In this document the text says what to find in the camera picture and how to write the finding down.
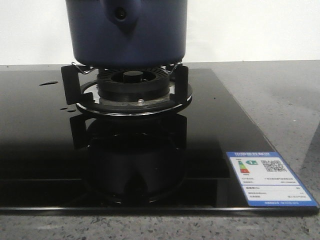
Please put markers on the black right pot support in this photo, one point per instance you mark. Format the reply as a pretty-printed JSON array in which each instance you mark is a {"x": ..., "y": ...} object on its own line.
[{"x": 86, "y": 97}]

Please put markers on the blue cooking pot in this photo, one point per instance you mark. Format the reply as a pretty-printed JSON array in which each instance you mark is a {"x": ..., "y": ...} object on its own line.
[{"x": 127, "y": 34}]

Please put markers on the black right burner head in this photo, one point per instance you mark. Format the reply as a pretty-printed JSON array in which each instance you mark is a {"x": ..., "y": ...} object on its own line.
[{"x": 124, "y": 85}]

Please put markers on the black glass gas stove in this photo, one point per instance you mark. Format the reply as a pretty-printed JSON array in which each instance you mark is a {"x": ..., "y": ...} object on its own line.
[{"x": 56, "y": 159}]

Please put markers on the blue energy label sticker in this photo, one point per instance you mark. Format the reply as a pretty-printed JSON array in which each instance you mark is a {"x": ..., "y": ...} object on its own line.
[{"x": 267, "y": 181}]

